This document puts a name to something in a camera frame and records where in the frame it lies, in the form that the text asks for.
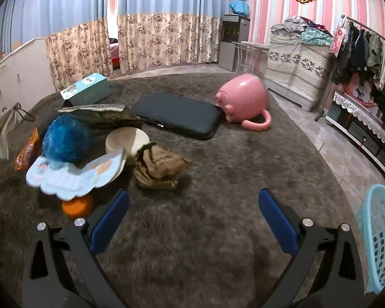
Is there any row of hanging clothes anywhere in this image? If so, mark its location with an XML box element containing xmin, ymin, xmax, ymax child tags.
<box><xmin>332</xmin><ymin>19</ymin><xmax>385</xmax><ymax>122</ymax></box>

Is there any orange fruit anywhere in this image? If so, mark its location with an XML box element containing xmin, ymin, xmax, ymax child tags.
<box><xmin>62</xmin><ymin>194</ymin><xmax>93</xmax><ymax>218</ymax></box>

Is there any light blue tissue box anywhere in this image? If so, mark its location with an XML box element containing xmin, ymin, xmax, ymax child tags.
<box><xmin>60</xmin><ymin>73</ymin><xmax>111</xmax><ymax>106</ymax></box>

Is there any white lace cloth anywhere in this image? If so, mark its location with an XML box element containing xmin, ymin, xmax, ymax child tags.
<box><xmin>333</xmin><ymin>91</ymin><xmax>385</xmax><ymax>151</ymax></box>

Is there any low media stand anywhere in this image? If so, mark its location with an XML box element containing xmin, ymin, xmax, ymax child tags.
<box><xmin>324</xmin><ymin>91</ymin><xmax>385</xmax><ymax>183</ymax></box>

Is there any black padded case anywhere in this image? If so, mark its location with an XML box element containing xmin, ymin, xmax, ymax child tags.
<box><xmin>130</xmin><ymin>92</ymin><xmax>222</xmax><ymax>140</ymax></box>

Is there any colourful toy box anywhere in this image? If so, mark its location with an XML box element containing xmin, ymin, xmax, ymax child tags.
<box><xmin>345</xmin><ymin>77</ymin><xmax>382</xmax><ymax>106</ymax></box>

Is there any pink pig mug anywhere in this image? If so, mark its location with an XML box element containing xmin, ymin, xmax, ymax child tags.
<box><xmin>215</xmin><ymin>73</ymin><xmax>273</xmax><ymax>131</ymax></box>

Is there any blue plastic bag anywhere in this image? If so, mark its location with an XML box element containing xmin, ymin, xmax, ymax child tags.
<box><xmin>42</xmin><ymin>115</ymin><xmax>92</xmax><ymax>164</ymax></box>

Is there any white paper bowl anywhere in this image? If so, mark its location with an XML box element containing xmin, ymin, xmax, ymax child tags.
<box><xmin>105</xmin><ymin>127</ymin><xmax>151</xmax><ymax>166</ymax></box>

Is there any white cabinet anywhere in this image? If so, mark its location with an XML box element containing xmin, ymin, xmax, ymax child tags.
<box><xmin>0</xmin><ymin>37</ymin><xmax>56</xmax><ymax>122</ymax></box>

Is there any cabinet under patterned cloth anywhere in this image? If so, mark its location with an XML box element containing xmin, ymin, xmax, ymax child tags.
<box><xmin>265</xmin><ymin>32</ymin><xmax>336</xmax><ymax>111</ymax></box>

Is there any beige cloth bag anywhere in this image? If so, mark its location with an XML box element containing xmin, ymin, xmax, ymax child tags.
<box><xmin>0</xmin><ymin>103</ymin><xmax>34</xmax><ymax>161</ymax></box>

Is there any light blue plastic basket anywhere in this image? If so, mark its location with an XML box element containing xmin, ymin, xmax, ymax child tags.
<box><xmin>355</xmin><ymin>184</ymin><xmax>385</xmax><ymax>295</ymax></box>

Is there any blue cloth cover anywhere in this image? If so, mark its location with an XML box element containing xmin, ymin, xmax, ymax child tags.
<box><xmin>228</xmin><ymin>0</ymin><xmax>251</xmax><ymax>17</ymax></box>

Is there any blue floral curtain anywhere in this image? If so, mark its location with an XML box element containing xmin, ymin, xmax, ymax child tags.
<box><xmin>0</xmin><ymin>0</ymin><xmax>114</xmax><ymax>92</ymax></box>
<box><xmin>117</xmin><ymin>0</ymin><xmax>232</xmax><ymax>74</ymax></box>

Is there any camouflage print packet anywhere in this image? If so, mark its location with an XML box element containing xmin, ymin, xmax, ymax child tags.
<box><xmin>58</xmin><ymin>103</ymin><xmax>144</xmax><ymax>132</ymax></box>

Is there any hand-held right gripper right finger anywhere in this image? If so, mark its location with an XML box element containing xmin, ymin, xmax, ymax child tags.
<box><xmin>258</xmin><ymin>188</ymin><xmax>364</xmax><ymax>308</ymax></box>

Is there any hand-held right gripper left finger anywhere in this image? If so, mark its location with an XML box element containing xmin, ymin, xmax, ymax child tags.
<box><xmin>22</xmin><ymin>190</ymin><xmax>131</xmax><ymax>308</ymax></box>

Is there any grey water dispenser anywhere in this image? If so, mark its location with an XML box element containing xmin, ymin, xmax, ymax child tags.
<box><xmin>219</xmin><ymin>15</ymin><xmax>251</xmax><ymax>71</ymax></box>

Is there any brown paper bag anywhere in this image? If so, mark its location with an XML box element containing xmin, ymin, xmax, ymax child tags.
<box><xmin>134</xmin><ymin>143</ymin><xmax>192</xmax><ymax>189</ymax></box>

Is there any pile of clothes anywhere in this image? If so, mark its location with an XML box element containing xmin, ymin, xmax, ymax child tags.
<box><xmin>270</xmin><ymin>15</ymin><xmax>334</xmax><ymax>46</ymax></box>

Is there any metal clothes rack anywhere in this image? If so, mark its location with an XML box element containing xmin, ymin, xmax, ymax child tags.
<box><xmin>314</xmin><ymin>15</ymin><xmax>385</xmax><ymax>122</ymax></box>

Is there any orange snack packet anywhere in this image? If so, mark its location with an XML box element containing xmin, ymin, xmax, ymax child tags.
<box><xmin>13</xmin><ymin>128</ymin><xmax>42</xmax><ymax>171</ymax></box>

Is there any cloud-shaped paper card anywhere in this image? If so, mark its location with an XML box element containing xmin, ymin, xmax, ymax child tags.
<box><xmin>26</xmin><ymin>150</ymin><xmax>126</xmax><ymax>201</ymax></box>

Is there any pink hanging bag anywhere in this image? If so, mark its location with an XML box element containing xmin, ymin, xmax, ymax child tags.
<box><xmin>329</xmin><ymin>17</ymin><xmax>347</xmax><ymax>57</ymax></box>

